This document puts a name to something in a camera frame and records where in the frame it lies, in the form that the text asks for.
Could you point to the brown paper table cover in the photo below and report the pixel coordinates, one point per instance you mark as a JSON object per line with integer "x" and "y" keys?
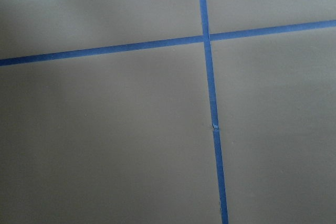
{"x": 167, "y": 111}

